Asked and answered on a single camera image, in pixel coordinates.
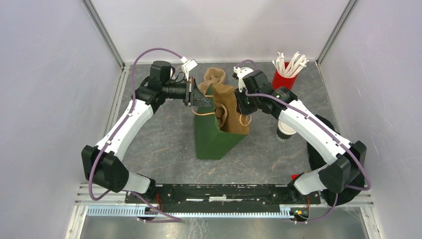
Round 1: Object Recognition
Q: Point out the stack of white lids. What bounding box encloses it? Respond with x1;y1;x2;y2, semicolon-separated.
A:
237;67;254;75

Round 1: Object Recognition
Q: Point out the black paper coffee cup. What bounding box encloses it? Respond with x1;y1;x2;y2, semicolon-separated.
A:
276;128;296;141

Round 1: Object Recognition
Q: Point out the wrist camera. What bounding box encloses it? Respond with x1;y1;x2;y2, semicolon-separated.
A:
233;67;246;93
180;57;198;79

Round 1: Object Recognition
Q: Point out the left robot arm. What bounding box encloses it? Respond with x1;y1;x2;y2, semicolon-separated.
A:
81;57;211;203

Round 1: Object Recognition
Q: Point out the brown paper bag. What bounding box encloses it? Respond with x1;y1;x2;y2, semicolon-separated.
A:
192;83;252;161

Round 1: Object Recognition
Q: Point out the white cup lid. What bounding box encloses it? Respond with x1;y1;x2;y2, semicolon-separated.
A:
278;120;297;135

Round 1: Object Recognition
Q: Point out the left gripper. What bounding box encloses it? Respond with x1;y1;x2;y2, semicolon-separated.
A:
163;77;212;107

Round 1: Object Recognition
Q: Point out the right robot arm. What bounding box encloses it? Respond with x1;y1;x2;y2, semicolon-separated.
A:
233;67;371;203

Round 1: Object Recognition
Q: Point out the red straw holder cup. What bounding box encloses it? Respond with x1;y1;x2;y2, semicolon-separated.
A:
272;62;298;90

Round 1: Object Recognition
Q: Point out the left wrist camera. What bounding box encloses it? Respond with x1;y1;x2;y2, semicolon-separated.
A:
180;57;198;79

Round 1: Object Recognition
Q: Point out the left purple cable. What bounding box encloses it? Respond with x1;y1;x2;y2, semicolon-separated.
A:
88;48;185;225

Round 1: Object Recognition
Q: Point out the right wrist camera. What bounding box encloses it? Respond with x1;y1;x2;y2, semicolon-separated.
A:
233;67;246;93

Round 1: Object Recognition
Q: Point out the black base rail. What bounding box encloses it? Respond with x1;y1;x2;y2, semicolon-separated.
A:
143;184;321;213

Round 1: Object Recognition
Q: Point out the cardboard cup carrier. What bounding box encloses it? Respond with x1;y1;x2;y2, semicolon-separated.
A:
214;103;228;130
198;67;226;95

